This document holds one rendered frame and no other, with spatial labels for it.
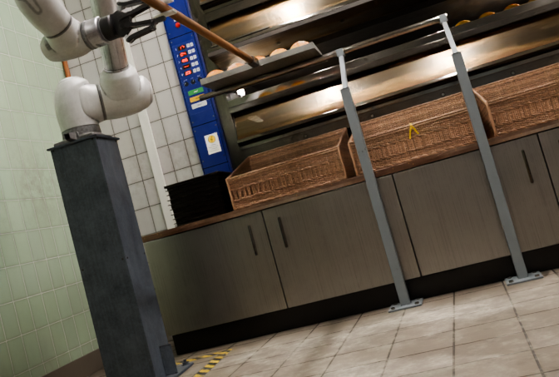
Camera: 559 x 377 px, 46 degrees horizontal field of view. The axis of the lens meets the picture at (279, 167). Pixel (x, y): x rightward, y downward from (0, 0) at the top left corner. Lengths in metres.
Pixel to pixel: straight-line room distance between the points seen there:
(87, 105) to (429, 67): 1.68
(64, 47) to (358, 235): 1.46
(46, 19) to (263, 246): 1.43
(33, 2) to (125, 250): 1.05
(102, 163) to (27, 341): 0.92
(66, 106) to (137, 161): 1.09
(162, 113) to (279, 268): 1.24
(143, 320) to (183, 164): 1.25
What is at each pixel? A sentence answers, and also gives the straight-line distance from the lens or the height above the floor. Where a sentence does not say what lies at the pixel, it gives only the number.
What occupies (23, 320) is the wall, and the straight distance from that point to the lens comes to 3.19.
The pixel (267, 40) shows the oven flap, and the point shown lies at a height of 1.39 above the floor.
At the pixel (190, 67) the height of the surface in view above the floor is 1.41.
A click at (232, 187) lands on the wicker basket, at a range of 3.05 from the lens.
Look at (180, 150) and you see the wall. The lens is 3.69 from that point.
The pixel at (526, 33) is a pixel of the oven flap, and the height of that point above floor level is 1.04.
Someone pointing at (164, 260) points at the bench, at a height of 0.45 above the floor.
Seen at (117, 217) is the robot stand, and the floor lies 0.66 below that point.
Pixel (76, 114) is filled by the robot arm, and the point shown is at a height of 1.11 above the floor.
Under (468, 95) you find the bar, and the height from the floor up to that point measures 0.77.
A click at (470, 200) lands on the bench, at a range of 2.85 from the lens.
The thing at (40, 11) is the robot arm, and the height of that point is 1.25.
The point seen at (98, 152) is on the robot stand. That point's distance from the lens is 2.69.
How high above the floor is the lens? 0.48
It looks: 4 degrees up
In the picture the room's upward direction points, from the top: 15 degrees counter-clockwise
